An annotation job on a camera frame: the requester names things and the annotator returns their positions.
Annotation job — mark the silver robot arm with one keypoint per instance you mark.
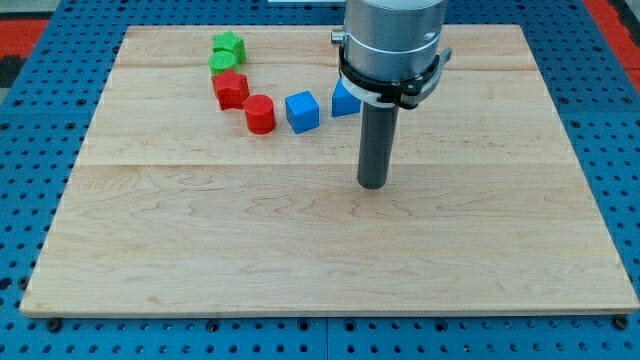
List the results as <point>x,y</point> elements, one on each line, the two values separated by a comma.
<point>390,40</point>

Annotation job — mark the blue cube block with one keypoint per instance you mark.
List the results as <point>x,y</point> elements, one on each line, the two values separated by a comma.
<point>302,112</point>

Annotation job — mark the blue triangle block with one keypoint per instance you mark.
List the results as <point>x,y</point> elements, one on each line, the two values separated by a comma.
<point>343,102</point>

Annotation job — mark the grey cylindrical pointer rod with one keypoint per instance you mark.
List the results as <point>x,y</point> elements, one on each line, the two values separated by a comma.
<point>377,134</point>

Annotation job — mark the red cylinder block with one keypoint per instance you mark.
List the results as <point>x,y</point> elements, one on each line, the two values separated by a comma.
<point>259,114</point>

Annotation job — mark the black white mounting clamp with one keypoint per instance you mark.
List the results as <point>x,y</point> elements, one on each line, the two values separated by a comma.
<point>406,94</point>

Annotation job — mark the red star block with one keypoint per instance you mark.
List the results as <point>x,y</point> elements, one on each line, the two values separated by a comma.
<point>231,89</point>

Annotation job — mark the light wooden board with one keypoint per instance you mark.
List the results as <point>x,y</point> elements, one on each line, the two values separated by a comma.
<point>174,209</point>

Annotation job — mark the green cylinder block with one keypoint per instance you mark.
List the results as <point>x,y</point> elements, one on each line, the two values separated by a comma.
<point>221,61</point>

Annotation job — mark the green star block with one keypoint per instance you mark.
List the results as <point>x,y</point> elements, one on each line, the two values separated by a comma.
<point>230,42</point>

